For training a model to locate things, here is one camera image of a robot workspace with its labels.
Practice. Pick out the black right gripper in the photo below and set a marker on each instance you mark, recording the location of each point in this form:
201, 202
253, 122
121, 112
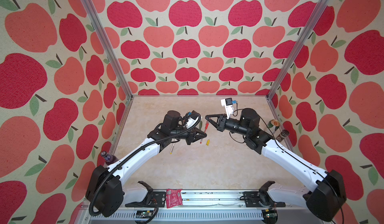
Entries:
222, 121

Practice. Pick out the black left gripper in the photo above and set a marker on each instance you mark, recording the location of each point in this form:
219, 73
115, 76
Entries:
191, 134

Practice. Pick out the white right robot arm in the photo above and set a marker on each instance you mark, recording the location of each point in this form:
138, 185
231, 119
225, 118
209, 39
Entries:
323, 193

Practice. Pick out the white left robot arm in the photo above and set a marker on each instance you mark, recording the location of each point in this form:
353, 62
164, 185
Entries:
105, 190

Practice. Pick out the green drink can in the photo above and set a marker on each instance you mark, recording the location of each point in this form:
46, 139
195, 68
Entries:
273, 124

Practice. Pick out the brown spice jar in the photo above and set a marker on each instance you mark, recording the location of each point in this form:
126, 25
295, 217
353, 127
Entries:
283, 134

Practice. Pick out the pink snack packet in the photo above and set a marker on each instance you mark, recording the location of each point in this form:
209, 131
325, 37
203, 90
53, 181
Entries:
173, 198

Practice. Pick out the purple drink bottle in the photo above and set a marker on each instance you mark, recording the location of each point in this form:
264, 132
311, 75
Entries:
109, 159

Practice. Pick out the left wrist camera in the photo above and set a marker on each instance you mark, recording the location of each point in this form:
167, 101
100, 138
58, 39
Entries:
189, 120

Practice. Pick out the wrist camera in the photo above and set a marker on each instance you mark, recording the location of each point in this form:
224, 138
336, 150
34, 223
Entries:
228, 105
189, 120

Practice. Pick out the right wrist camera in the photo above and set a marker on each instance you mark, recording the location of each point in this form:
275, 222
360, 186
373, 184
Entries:
228, 105

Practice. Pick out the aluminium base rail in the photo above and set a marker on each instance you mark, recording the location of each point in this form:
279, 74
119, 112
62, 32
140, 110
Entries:
204, 207

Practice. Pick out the aluminium frame post right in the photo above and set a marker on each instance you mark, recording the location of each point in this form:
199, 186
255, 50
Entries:
307, 30

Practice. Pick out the aluminium frame post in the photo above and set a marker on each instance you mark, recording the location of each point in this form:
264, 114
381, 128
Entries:
307, 30
107, 46

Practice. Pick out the aluminium frame post left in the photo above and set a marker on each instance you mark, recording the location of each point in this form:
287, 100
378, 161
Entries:
107, 46

